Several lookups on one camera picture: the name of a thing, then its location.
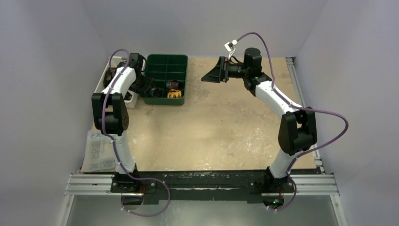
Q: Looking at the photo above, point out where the black gold patterned tie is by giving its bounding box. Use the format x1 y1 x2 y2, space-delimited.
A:
103 67 116 88

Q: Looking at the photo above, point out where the clear plastic storage box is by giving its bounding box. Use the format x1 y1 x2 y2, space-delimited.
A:
81 130 115 173

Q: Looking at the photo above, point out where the white plastic basket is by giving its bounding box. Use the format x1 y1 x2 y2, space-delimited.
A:
94 56 139 108

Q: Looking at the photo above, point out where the rolled dark red tie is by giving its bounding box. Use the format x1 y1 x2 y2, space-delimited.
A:
165 80 180 90

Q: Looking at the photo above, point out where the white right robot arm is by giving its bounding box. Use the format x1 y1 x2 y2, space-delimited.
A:
201 48 317 192

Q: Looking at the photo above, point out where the rolled yellow tie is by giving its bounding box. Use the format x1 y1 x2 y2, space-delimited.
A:
167 89 183 98

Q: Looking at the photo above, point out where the aluminium frame rail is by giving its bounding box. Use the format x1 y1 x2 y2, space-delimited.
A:
64 56 340 197

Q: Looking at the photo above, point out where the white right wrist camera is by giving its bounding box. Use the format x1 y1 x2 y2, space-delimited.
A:
224 40 238 60

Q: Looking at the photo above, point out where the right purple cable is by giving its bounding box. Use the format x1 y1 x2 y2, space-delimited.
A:
235 32 349 212

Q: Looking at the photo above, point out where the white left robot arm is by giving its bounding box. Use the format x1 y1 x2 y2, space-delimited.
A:
91 52 153 193

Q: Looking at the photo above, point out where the green compartment tray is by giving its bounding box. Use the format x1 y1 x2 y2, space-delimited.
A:
143 54 188 106

